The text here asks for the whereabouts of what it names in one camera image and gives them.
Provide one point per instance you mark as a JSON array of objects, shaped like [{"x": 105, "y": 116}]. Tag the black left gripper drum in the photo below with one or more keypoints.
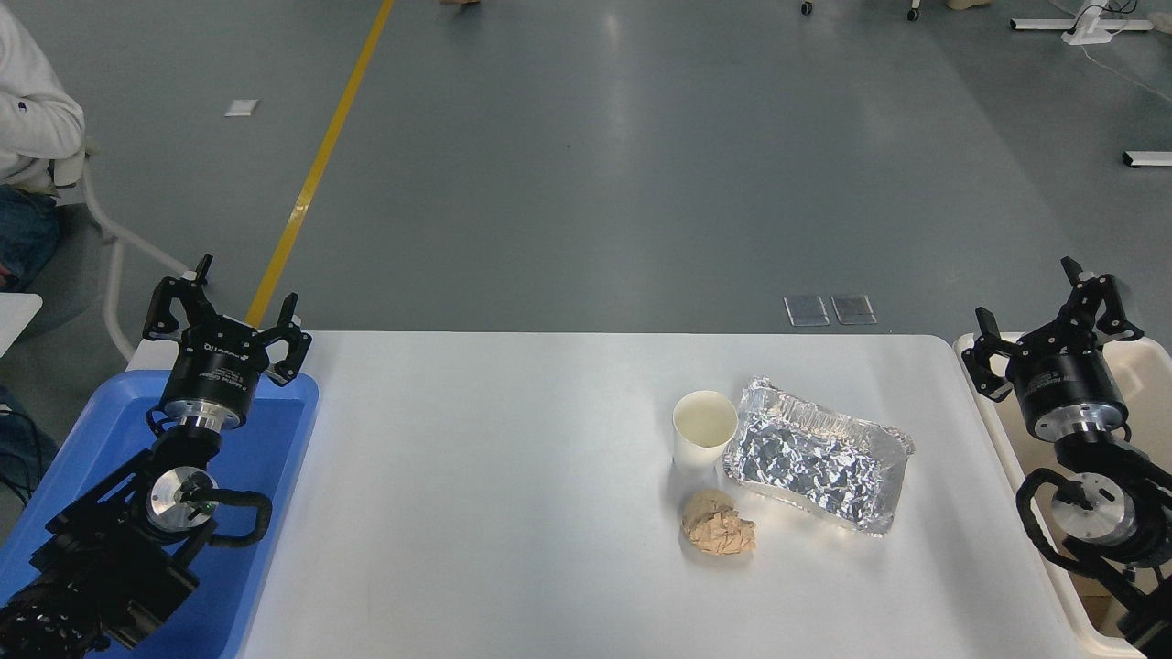
[{"x": 218, "y": 371}]

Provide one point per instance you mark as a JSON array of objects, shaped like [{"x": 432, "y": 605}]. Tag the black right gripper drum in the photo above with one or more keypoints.
[{"x": 1067, "y": 384}]

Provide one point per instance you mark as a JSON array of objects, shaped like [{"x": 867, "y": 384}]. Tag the white paper cup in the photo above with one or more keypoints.
[{"x": 703, "y": 430}]

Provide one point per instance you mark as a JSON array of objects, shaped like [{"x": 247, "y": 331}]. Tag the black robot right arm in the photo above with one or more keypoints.
[{"x": 1112, "y": 513}]

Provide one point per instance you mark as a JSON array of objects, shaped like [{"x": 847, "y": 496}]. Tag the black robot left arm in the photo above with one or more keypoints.
[{"x": 110, "y": 549}]

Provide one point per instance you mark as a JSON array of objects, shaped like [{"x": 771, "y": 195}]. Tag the large pale plastic bin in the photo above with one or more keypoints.
[{"x": 1007, "y": 430}]

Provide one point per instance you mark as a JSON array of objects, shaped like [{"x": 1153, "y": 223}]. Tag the blue plastic tray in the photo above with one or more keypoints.
[{"x": 265, "y": 448}]

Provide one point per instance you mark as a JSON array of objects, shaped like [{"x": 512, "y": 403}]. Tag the clear rectangular floor plate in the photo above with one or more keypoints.
[
  {"x": 853, "y": 309},
  {"x": 807, "y": 311}
]

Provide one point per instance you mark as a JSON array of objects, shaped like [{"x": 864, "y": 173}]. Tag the small white side table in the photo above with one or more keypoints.
[{"x": 16, "y": 316}]

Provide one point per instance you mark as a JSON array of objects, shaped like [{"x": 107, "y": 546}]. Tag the white floor bar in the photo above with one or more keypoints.
[{"x": 1149, "y": 158}]

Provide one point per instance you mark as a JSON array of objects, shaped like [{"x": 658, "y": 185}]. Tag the crumpled silver foil tray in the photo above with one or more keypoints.
[{"x": 815, "y": 458}]

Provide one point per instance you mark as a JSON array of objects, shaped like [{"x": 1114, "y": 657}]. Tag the person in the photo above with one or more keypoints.
[
  {"x": 32, "y": 110},
  {"x": 969, "y": 4}
]

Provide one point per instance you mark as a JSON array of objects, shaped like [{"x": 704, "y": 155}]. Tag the white stand base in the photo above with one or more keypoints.
[{"x": 1085, "y": 27}]

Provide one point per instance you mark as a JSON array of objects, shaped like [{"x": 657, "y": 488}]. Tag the crumpled tan paper ball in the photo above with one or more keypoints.
[{"x": 716, "y": 526}]

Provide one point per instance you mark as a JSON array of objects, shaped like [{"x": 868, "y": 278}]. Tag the white tubular chair frame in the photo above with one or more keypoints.
[{"x": 114, "y": 275}]

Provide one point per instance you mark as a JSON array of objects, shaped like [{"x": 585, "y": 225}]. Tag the white rolling chair frame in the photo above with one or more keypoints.
[{"x": 806, "y": 7}]

